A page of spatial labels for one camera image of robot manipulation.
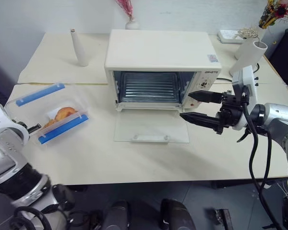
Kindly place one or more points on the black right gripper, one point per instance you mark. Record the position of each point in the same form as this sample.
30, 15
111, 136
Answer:
230, 107

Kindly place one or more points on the white cylinder vase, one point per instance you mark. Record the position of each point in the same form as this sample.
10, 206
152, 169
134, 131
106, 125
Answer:
248, 57

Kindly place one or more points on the beige dried flowers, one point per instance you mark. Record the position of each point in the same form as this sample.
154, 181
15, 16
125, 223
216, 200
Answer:
248, 32

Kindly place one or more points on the sunflower bouquet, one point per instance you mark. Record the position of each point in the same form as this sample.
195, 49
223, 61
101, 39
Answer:
276, 10

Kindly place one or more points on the small round white vase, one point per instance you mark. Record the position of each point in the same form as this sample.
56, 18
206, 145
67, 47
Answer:
132, 24

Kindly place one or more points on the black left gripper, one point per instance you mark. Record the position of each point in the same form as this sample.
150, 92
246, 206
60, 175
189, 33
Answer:
20, 123

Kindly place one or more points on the wide white vase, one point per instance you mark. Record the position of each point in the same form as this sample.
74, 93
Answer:
242, 49

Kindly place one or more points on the dark rounded shape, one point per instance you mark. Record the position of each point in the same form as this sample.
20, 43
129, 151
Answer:
116, 215
176, 215

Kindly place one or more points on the pink dried flowers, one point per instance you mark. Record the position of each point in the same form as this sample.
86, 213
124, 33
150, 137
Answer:
125, 6

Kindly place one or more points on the white cone-shaped vase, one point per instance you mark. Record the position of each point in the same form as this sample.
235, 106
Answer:
79, 51

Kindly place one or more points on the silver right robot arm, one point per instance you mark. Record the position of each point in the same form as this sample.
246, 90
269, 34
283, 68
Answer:
279, 115

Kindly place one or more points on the black chair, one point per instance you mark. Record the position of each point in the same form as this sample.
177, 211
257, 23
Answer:
286, 57

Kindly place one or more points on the white power strip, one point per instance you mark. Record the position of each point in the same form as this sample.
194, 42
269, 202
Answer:
228, 36

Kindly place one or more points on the white toaster oven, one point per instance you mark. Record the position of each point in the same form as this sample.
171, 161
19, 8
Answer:
158, 48

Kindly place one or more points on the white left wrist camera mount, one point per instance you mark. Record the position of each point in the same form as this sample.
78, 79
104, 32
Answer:
4, 115

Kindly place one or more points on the black floor bracket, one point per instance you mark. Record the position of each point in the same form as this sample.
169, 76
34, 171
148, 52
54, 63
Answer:
223, 219

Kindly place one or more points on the golden fried food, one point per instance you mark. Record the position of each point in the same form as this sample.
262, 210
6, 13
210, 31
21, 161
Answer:
62, 113

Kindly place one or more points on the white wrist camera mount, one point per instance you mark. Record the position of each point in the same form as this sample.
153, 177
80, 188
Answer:
248, 76
4, 115

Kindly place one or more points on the clear container with blue clips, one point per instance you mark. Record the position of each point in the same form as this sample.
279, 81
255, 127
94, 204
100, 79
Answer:
62, 100

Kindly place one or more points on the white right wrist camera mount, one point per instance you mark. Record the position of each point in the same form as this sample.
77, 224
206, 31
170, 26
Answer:
248, 76

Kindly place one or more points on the glass oven door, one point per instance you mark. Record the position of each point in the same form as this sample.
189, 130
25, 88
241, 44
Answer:
151, 125

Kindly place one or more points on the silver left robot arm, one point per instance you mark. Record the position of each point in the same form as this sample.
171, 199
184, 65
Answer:
4, 153

